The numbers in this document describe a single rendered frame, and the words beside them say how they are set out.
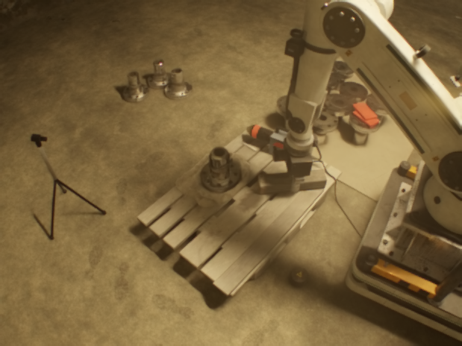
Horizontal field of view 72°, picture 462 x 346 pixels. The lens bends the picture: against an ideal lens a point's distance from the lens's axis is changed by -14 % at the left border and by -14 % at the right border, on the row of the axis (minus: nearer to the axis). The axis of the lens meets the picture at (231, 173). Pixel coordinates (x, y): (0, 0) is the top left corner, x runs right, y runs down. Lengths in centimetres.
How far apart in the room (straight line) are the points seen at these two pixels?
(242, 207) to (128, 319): 99
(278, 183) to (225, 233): 48
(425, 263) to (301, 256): 78
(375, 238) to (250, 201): 83
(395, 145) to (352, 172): 58
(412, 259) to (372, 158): 117
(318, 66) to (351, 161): 132
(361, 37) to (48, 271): 222
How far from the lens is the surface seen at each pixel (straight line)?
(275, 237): 219
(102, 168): 292
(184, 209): 234
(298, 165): 217
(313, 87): 185
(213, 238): 220
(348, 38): 148
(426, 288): 202
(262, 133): 262
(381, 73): 152
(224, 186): 237
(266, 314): 214
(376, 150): 312
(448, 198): 187
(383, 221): 223
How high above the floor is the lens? 200
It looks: 47 degrees down
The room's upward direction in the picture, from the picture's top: straight up
